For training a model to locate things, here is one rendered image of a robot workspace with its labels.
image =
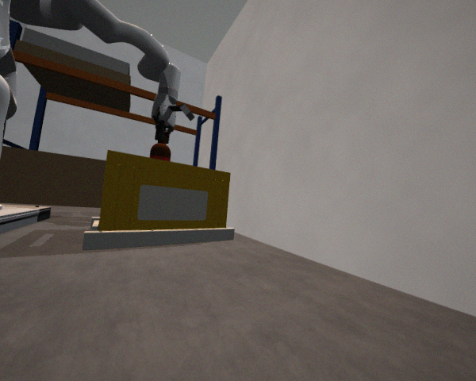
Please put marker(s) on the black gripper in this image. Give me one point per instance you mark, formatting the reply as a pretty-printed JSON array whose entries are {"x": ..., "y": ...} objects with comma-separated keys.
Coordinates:
[{"x": 167, "y": 118}]

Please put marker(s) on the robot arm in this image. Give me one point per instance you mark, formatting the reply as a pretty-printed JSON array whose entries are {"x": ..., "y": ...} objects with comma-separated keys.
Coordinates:
[{"x": 66, "y": 14}]

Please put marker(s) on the brown bottle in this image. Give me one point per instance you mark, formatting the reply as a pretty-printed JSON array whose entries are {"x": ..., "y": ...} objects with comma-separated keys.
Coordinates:
[{"x": 161, "y": 151}]

